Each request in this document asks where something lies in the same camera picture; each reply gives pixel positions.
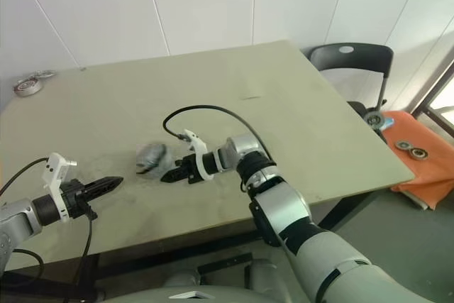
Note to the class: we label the grey round motor part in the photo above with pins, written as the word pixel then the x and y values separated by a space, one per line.
pixel 374 118

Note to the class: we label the black folding chair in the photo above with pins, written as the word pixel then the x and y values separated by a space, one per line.
pixel 354 58

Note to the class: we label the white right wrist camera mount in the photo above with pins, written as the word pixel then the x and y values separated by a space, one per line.
pixel 198 145

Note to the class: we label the beige table cover sheet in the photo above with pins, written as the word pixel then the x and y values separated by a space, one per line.
pixel 142 111

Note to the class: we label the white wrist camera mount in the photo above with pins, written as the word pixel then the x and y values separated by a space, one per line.
pixel 198 145
pixel 53 168

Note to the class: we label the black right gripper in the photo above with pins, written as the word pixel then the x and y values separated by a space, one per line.
pixel 193 170

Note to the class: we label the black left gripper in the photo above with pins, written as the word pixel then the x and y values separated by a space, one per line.
pixel 72 198

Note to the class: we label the dark round bearing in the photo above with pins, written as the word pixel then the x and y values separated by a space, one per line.
pixel 419 153

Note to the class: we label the grey rounded shape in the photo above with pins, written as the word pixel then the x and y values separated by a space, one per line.
pixel 267 274
pixel 182 278

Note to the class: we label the dark window frame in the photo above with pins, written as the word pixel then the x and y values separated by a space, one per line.
pixel 429 104

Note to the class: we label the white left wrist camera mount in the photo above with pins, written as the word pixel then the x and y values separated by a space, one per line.
pixel 53 168

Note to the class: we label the orange cloth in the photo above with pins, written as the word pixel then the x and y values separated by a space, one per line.
pixel 425 175

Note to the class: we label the black table frame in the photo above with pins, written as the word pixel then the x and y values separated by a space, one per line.
pixel 159 249

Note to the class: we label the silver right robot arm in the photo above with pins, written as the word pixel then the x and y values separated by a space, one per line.
pixel 280 207

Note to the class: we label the white toothed motor stator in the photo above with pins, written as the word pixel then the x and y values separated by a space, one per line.
pixel 152 152

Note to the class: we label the black flat bar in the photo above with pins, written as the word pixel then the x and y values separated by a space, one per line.
pixel 225 263

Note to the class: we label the white flat panel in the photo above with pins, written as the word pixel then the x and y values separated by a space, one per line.
pixel 420 200

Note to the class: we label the small blue item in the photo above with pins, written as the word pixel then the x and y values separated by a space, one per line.
pixel 388 123

